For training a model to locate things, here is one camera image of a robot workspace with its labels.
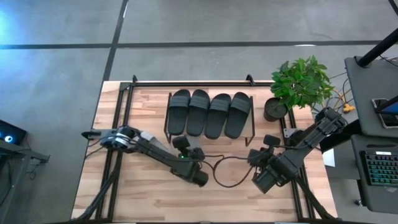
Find wooden shelf black metal frame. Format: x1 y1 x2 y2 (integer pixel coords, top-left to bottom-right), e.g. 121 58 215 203
163 91 256 147

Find black rubber slide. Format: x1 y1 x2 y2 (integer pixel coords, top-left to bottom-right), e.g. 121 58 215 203
167 88 192 136
223 91 252 140
185 88 211 138
203 93 233 140

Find white paper sheet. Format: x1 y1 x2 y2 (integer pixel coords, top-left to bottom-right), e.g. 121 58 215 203
322 147 336 168

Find green potted plant black pot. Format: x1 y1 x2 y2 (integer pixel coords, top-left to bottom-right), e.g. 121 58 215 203
263 55 336 123

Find grey side desk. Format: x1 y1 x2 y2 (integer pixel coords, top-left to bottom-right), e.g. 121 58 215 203
343 55 398 215

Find backlit black keyboard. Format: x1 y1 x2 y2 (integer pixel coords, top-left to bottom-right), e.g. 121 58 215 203
359 150 398 187

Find black smartphone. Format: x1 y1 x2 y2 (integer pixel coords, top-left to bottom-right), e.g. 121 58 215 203
371 97 398 129

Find black diagonal pole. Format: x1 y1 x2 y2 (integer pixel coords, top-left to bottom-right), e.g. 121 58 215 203
356 27 398 68

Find black metal stand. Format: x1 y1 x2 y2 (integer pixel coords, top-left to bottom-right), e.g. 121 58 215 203
0 139 50 224

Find black device blue light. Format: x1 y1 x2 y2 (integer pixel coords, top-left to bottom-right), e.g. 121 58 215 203
0 119 27 146

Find black table frame rails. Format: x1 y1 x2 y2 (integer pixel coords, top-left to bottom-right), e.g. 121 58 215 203
71 74 338 223

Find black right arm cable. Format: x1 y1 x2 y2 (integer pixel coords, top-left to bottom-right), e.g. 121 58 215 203
203 154 254 189

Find black cable bundle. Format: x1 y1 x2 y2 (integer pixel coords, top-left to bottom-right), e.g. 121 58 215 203
292 177 336 222
73 167 122 222

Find small black mount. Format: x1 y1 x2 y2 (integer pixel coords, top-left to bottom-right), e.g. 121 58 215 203
81 129 103 140

